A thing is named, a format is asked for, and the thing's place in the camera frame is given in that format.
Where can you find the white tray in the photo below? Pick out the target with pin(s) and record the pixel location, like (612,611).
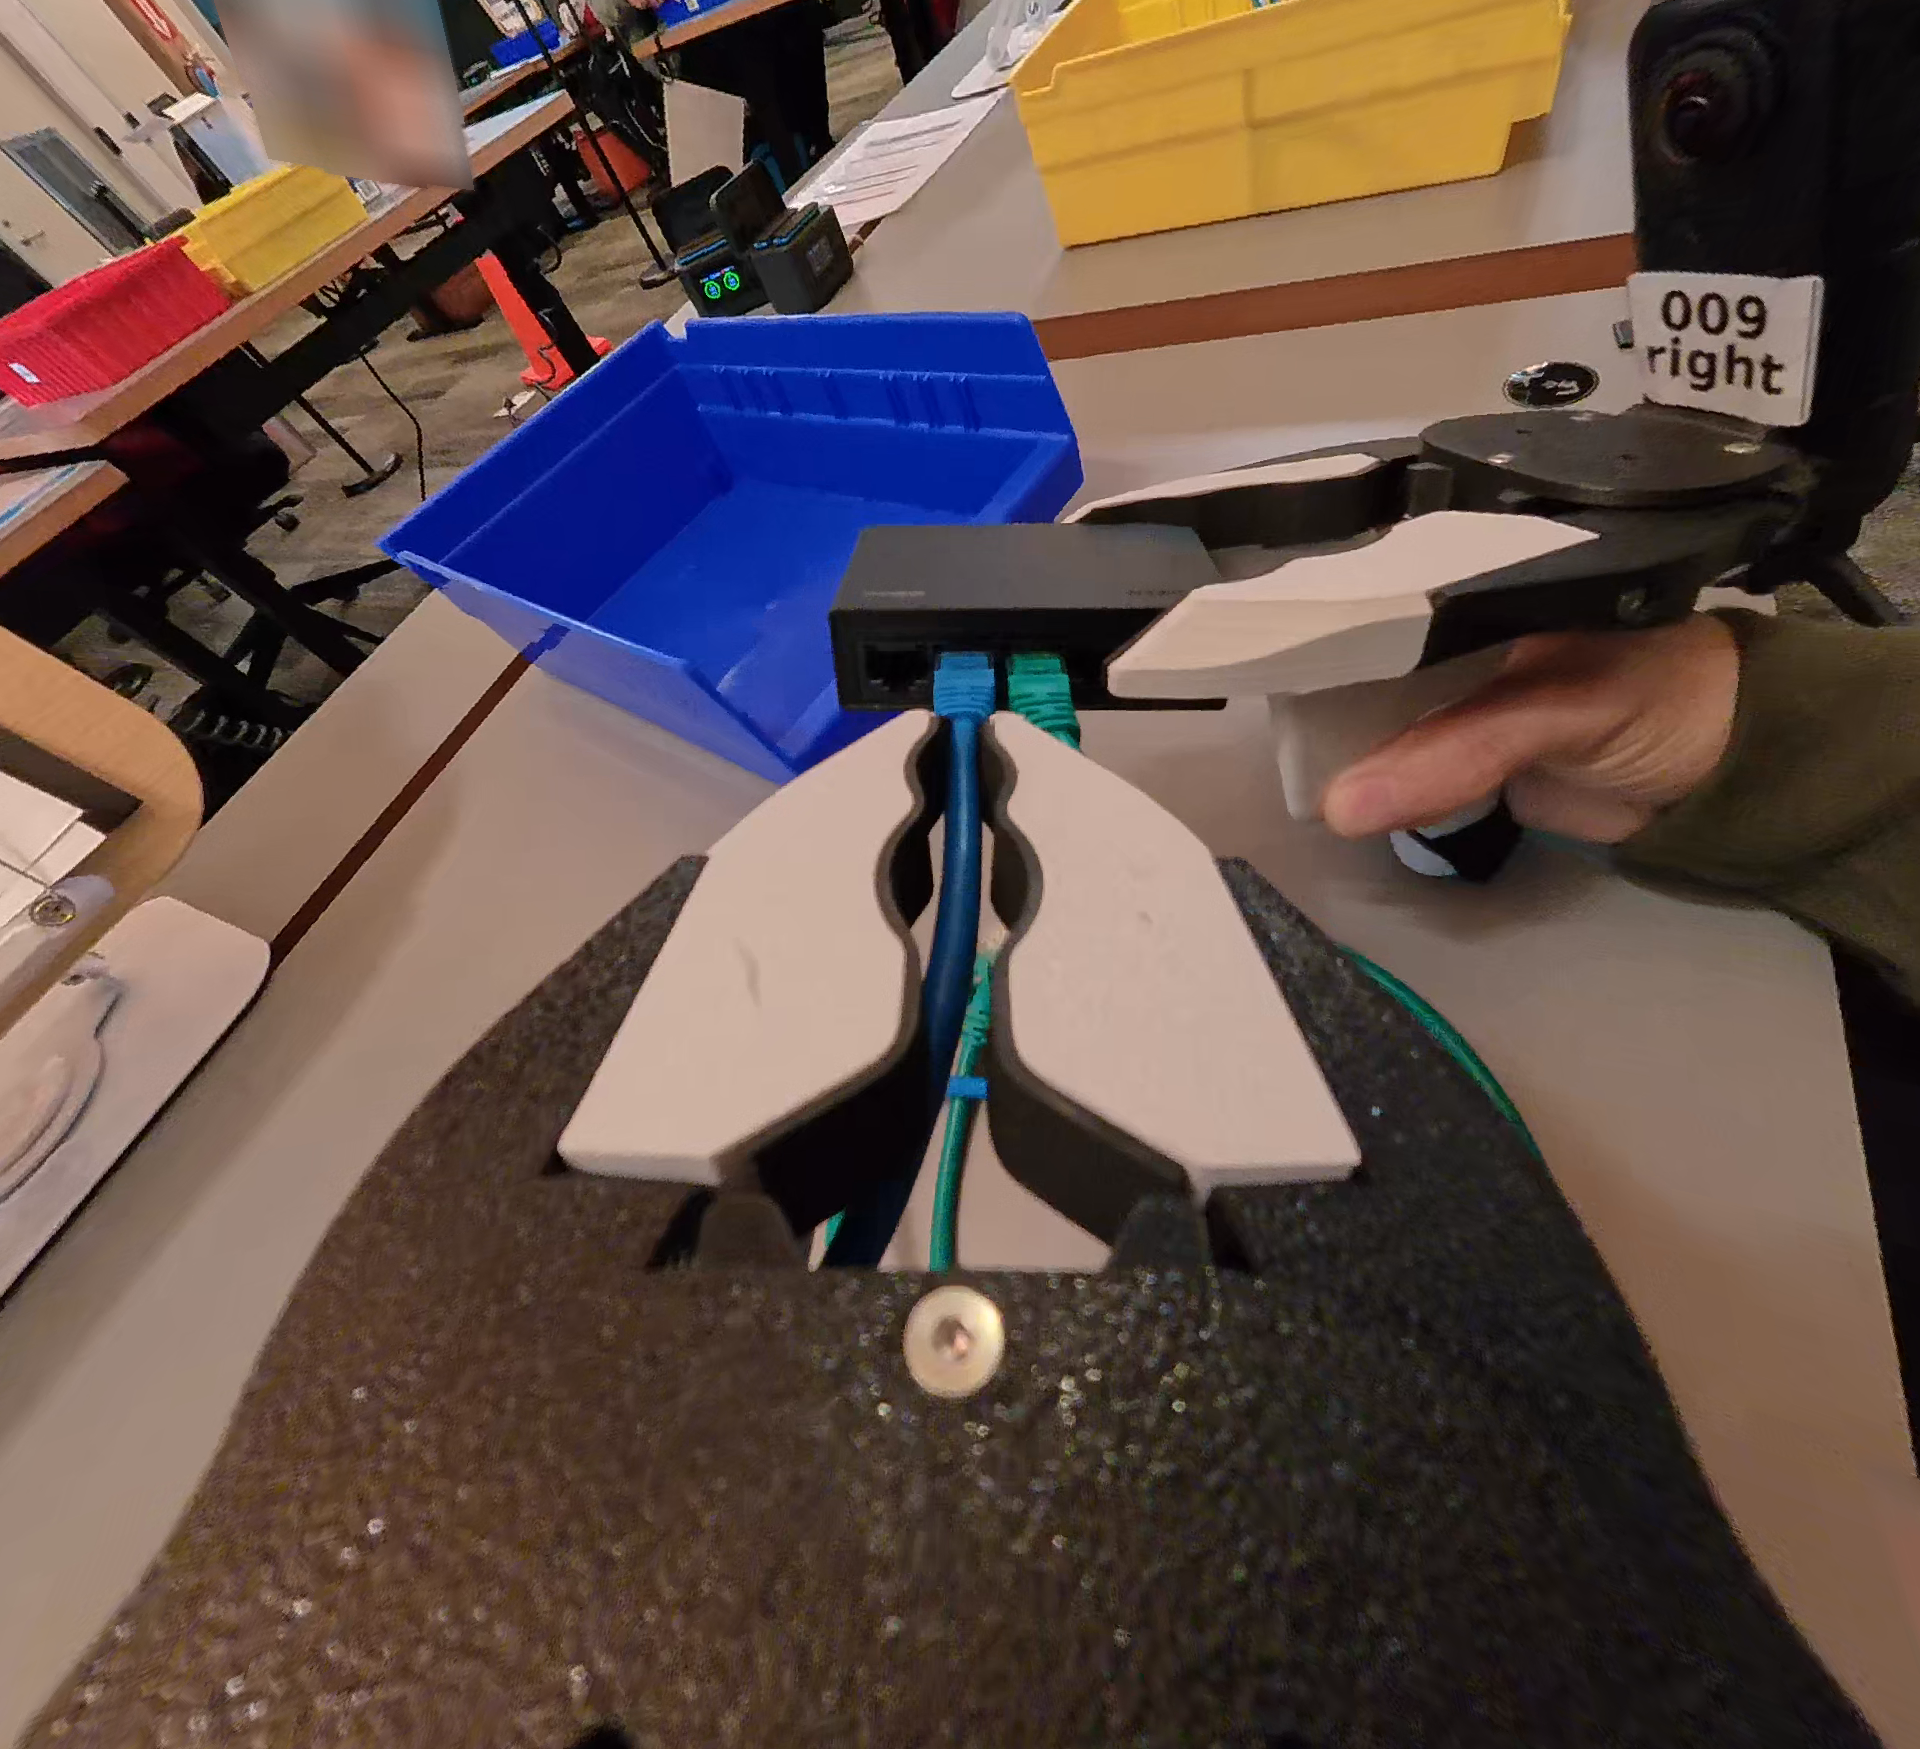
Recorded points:
(164,1014)

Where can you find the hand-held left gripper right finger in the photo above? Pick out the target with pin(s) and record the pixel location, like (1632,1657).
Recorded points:
(1155,1000)

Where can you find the red plastic bin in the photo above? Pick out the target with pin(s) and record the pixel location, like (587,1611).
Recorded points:
(103,317)

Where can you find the person's right hand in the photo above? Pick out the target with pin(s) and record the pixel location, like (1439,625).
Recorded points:
(1592,729)

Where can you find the large yellow plastic bin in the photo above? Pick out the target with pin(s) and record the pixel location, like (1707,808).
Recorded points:
(1273,128)

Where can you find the orange cone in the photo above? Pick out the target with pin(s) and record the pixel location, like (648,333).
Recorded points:
(526,325)

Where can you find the plywood furniture panel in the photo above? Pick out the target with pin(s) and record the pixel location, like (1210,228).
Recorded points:
(142,759)

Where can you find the long wooden desk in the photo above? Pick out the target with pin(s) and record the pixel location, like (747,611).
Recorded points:
(299,296)

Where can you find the black office chair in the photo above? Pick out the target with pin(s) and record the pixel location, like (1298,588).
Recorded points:
(212,502)

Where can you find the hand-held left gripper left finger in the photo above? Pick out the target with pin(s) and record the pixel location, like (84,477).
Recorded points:
(733,1000)

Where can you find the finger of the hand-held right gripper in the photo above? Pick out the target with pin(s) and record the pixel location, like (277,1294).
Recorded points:
(1304,617)
(1289,487)

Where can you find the black charger case green lights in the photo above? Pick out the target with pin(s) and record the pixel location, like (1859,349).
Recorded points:
(715,266)

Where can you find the white paper sheets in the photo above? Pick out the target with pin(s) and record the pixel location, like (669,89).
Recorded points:
(899,153)

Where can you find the round black table grommet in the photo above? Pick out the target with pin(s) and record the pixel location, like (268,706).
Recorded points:
(1550,385)

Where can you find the black network switch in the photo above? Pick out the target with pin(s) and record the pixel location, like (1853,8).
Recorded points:
(974,570)

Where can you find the large blue plastic bin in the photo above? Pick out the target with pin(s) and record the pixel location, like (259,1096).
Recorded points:
(673,550)

